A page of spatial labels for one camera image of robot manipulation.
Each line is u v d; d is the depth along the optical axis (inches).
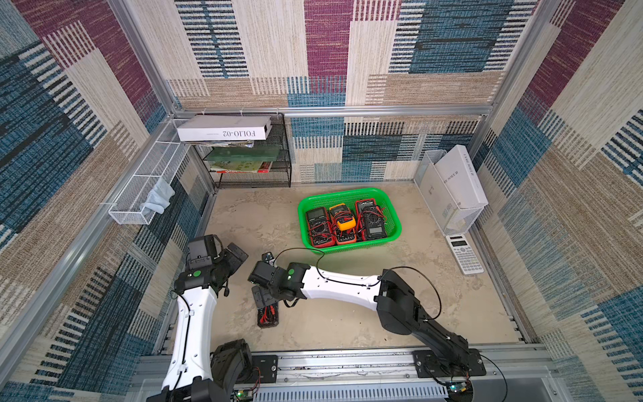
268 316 31.2
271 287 24.2
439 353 24.7
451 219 37.3
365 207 36.8
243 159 37.1
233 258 28.1
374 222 35.9
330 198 40.7
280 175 48.5
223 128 31.3
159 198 26.7
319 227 38.1
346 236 36.9
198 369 15.7
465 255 37.8
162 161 32.0
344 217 36.1
